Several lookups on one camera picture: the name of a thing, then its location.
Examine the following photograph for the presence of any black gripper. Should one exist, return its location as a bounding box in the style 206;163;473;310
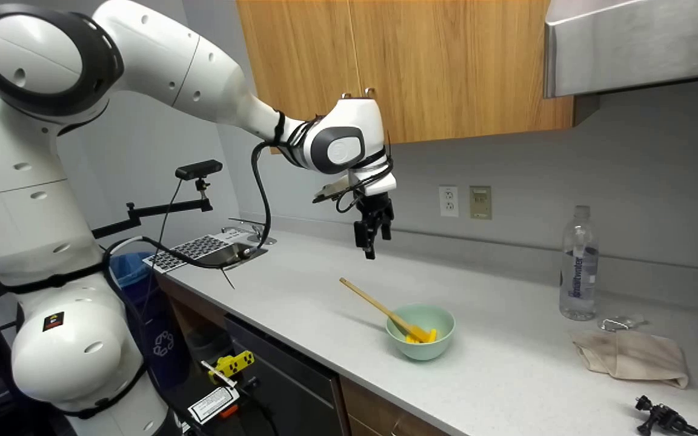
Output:
355;194;396;259

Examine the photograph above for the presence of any wooden ladle yellow head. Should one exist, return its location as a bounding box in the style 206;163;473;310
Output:
339;276;437;345

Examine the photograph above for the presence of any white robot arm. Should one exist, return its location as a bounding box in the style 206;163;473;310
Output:
0;0;396;436

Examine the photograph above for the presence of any mint green bowl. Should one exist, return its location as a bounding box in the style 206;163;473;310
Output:
385;303;455;361

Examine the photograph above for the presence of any wooden upper cabinet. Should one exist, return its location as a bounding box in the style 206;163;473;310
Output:
235;0;576;146

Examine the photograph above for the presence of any clear plastic water bottle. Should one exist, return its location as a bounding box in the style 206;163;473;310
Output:
559;206;599;322

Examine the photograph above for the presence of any blue recycling bin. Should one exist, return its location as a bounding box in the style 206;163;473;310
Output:
110;252;192;399

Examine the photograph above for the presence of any steel range hood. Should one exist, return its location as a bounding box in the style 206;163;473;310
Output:
545;0;698;98

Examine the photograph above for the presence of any crumpled beige cloth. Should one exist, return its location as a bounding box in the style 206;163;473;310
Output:
573;330;690;389

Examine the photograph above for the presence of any small black tripod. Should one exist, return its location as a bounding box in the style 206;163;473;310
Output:
636;395;698;436

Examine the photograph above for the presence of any white wall outlet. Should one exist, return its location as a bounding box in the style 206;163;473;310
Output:
439;186;460;218

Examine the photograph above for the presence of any beige wall switch plate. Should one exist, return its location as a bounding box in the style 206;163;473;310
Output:
471;186;492;221

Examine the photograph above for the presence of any black camera on stand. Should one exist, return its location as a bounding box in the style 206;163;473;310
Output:
92;161;224;237

